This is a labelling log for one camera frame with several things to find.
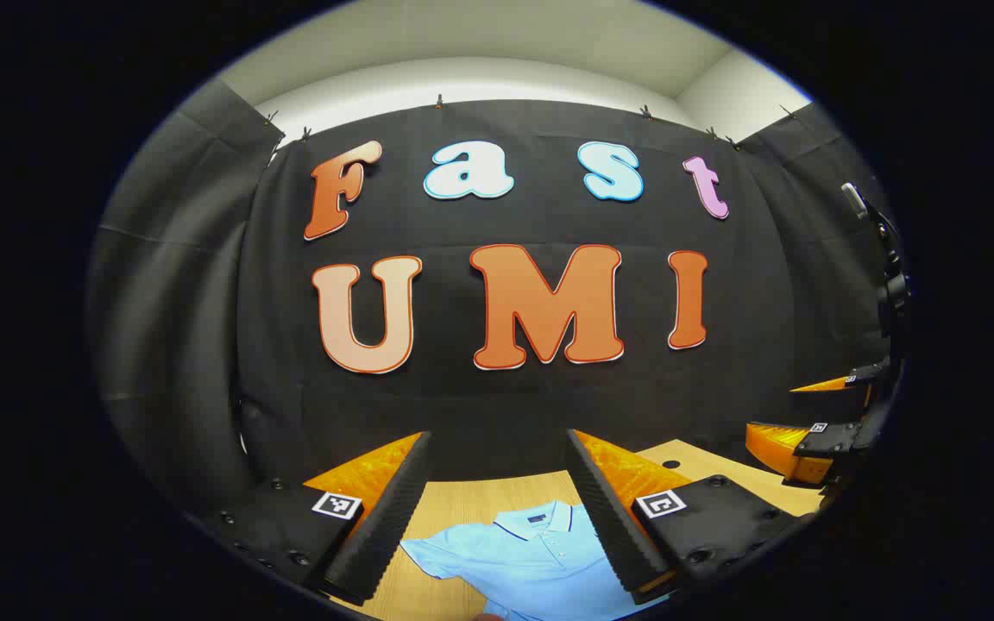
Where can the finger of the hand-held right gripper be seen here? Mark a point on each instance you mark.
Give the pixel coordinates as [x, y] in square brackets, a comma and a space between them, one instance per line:
[833, 384]
[795, 450]

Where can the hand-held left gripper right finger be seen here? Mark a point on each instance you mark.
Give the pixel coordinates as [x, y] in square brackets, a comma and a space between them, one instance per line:
[609, 517]

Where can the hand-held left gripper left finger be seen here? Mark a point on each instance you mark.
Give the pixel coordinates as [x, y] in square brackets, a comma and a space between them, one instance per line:
[385, 526]

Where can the light blue T-shirt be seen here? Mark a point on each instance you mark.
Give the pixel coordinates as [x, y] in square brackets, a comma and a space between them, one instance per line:
[531, 569]

